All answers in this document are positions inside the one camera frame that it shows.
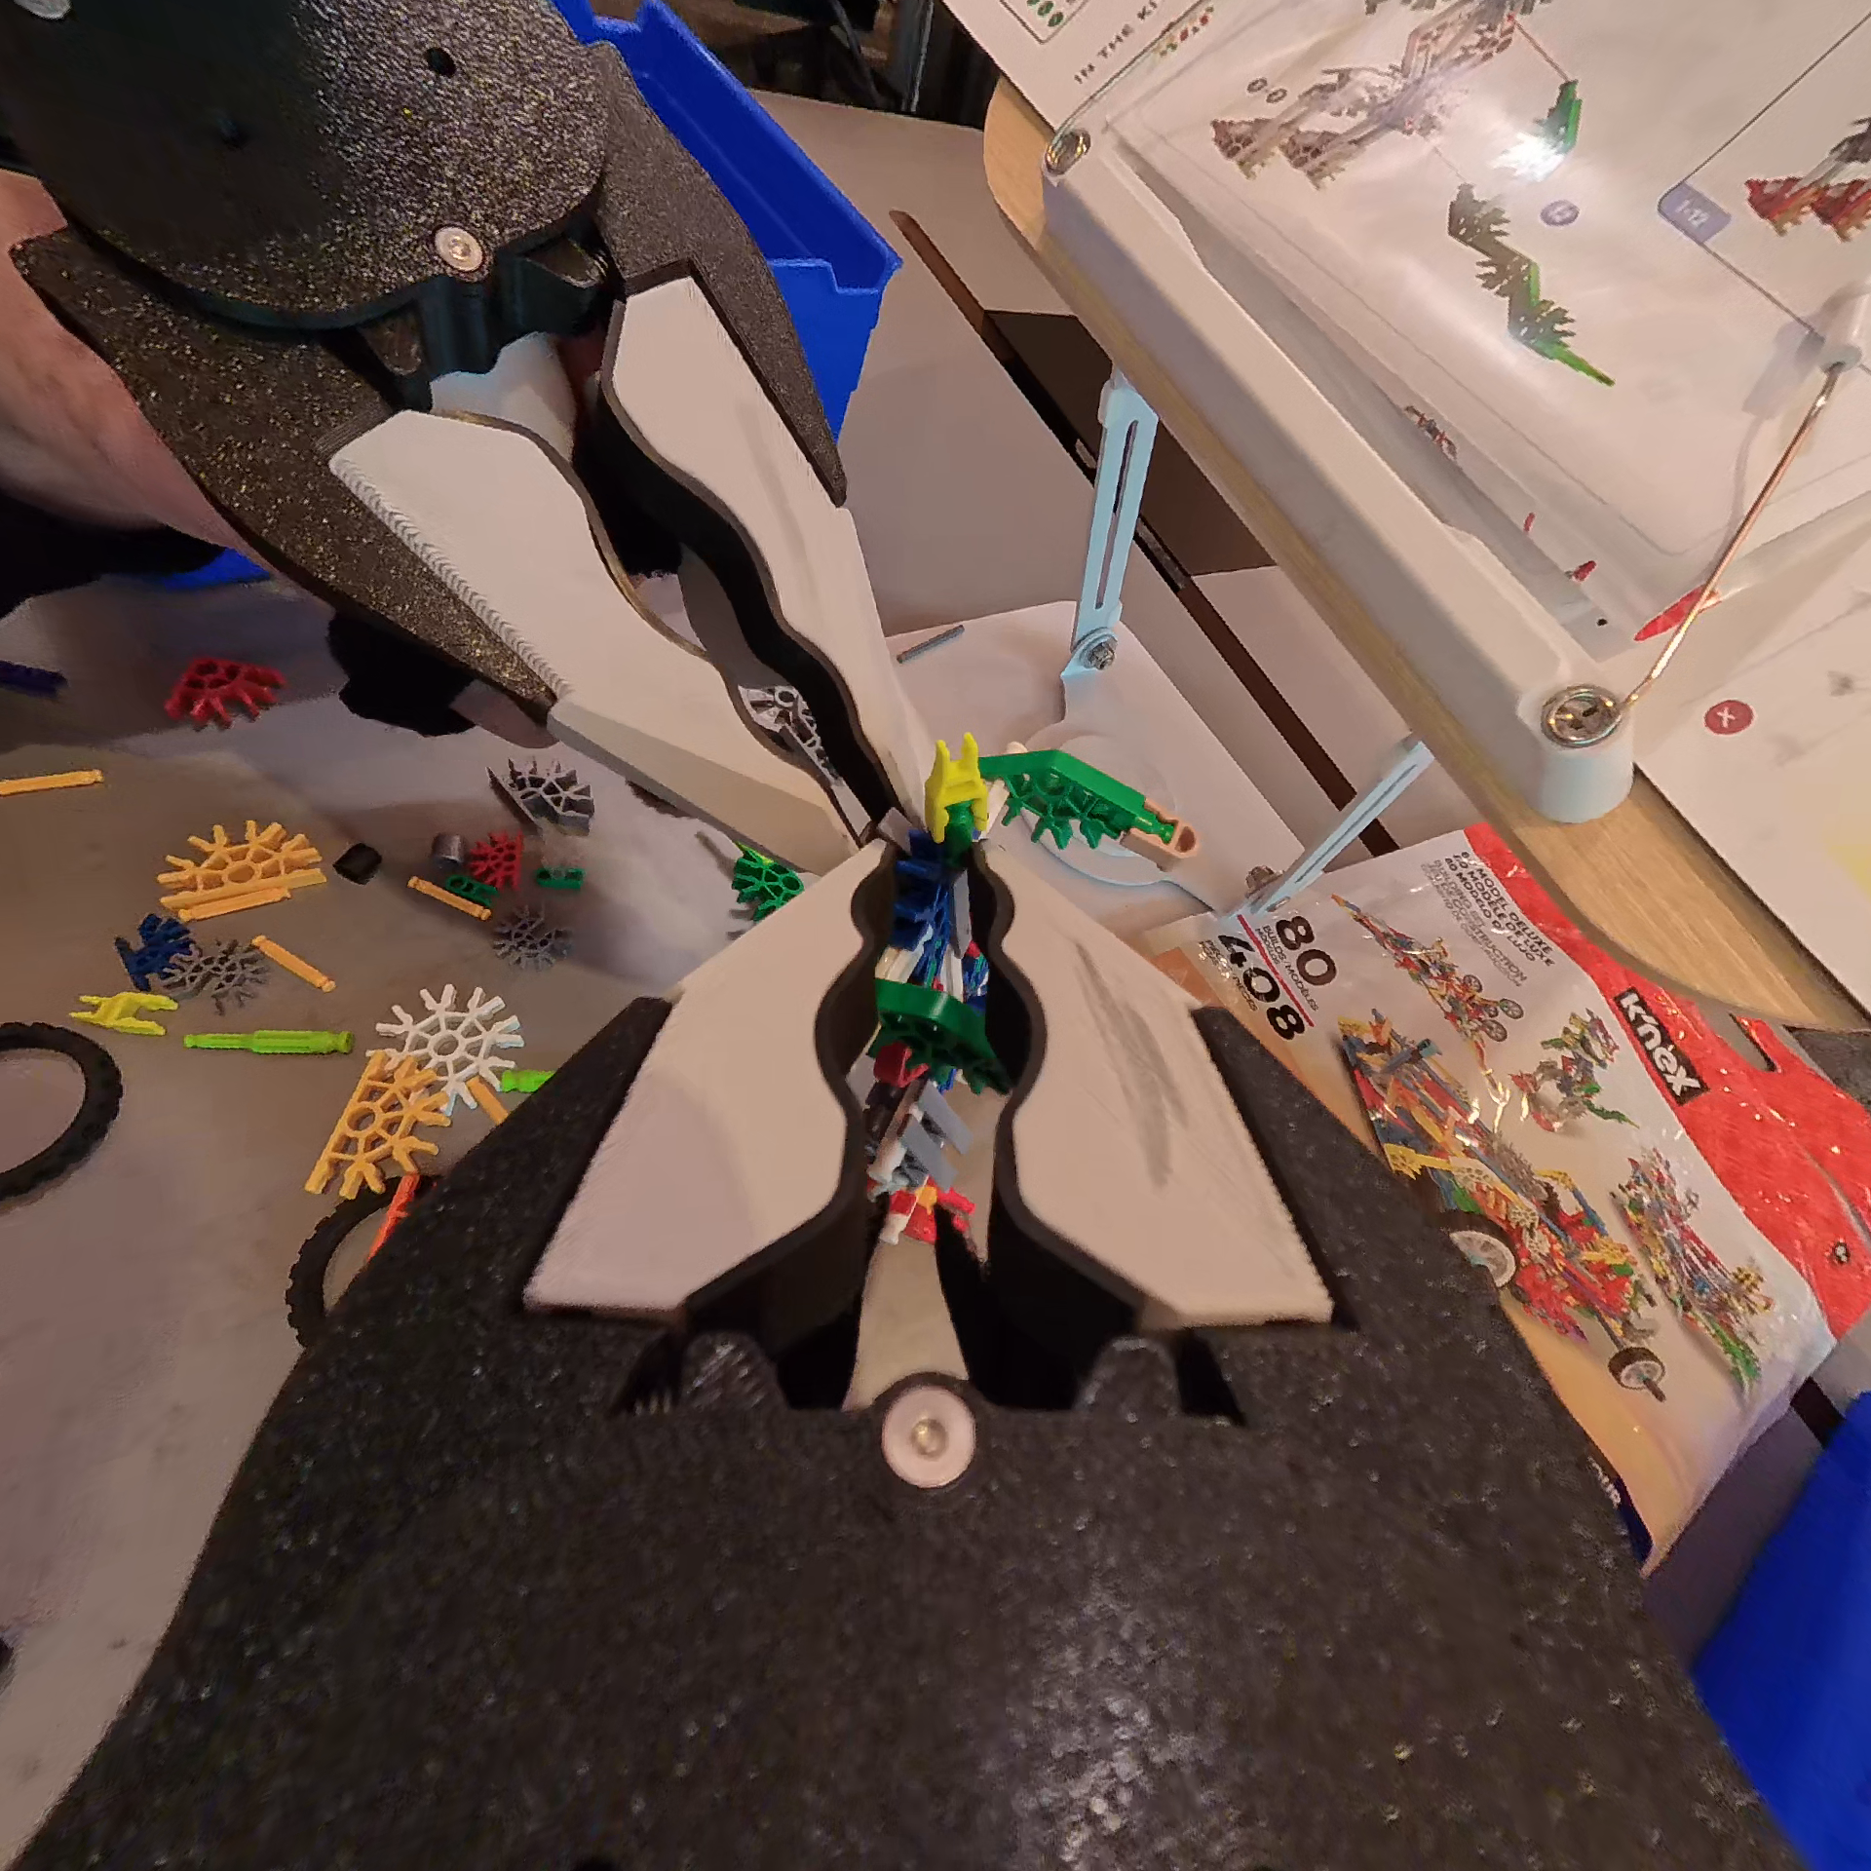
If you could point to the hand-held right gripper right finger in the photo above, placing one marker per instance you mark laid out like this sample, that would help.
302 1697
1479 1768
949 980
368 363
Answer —
1155 1169

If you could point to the model instruction sheet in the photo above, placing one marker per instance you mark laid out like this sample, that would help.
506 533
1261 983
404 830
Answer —
1462 219

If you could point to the large yellow fan connector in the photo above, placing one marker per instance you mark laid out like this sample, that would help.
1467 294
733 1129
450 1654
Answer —
378 1126

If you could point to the lime green rod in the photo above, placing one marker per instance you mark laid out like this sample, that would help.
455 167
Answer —
268 1041
527 1081

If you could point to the white holder frame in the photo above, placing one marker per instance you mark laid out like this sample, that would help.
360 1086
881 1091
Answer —
1316 482

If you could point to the yellow clip connector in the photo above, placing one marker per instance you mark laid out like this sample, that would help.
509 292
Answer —
954 782

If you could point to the empty blue plastic bin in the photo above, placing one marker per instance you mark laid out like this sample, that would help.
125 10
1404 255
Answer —
789 219

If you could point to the person's left hand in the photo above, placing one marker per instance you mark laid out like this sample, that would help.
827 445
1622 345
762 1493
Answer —
58 380

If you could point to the dark grey snowflake connector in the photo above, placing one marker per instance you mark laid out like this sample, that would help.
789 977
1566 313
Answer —
218 977
532 939

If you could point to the pale slotted stand strut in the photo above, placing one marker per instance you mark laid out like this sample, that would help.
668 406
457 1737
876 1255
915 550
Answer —
1347 827
1120 498

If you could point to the grey connector with flat strip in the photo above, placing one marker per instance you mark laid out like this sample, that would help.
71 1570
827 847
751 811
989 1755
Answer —
545 797

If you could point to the red fan connector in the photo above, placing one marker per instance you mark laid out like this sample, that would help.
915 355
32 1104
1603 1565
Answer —
224 690

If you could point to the small green connector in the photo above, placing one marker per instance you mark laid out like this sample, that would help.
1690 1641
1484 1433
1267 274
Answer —
472 885

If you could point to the red snowflake connector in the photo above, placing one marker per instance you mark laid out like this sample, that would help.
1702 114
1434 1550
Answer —
495 860

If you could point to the black rubber tyre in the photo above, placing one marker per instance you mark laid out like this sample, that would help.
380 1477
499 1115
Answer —
104 1112
300 1272

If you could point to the white snowflake connector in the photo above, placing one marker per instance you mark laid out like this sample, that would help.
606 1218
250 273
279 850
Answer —
449 1041

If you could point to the multicoloured construction toy model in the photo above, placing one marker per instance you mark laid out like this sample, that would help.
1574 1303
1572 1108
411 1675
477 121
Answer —
1081 797

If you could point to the small blue fan connector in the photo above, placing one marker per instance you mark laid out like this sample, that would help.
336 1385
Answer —
154 950

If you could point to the orange connector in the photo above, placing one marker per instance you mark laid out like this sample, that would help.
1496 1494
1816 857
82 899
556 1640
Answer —
395 1213

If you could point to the grey wheel with black tyre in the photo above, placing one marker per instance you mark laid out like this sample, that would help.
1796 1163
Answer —
783 729

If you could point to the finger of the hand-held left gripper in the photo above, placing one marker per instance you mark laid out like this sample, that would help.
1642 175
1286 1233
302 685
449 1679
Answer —
497 542
761 482

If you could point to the black cylinder spacer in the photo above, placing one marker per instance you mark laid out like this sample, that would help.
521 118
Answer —
360 865

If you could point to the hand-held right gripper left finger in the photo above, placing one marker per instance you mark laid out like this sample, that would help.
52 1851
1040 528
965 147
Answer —
688 1169

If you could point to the K'nex instruction bag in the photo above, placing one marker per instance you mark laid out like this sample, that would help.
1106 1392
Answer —
1610 1169

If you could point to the white paper sheet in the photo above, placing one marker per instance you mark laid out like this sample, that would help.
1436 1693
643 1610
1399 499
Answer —
1753 761

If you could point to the lime clip connector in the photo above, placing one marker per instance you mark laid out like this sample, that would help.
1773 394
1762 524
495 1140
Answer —
116 1013

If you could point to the yellow half-circle connector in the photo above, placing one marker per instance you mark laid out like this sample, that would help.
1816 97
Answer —
242 863

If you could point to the short yellow rod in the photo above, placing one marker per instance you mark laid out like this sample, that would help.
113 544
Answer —
431 889
52 784
249 899
292 965
486 1104

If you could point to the short grey rod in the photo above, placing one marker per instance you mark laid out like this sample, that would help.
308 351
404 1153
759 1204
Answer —
929 645

